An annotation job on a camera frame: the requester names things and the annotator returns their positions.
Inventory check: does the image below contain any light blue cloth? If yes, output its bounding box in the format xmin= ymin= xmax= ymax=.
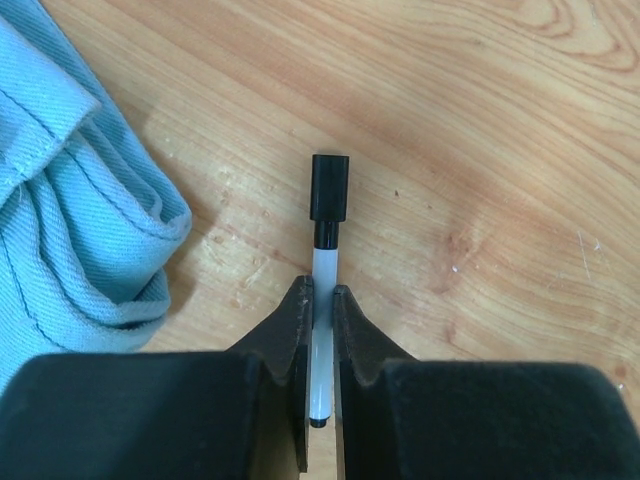
xmin=1 ymin=1 xmax=192 ymax=383

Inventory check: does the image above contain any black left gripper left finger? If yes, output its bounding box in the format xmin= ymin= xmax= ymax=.
xmin=1 ymin=276 xmax=313 ymax=479

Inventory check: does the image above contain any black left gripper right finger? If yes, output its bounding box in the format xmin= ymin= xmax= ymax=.
xmin=333 ymin=286 xmax=639 ymax=479

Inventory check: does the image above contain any black cap marker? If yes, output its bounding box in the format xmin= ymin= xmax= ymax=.
xmin=309 ymin=154 xmax=349 ymax=428

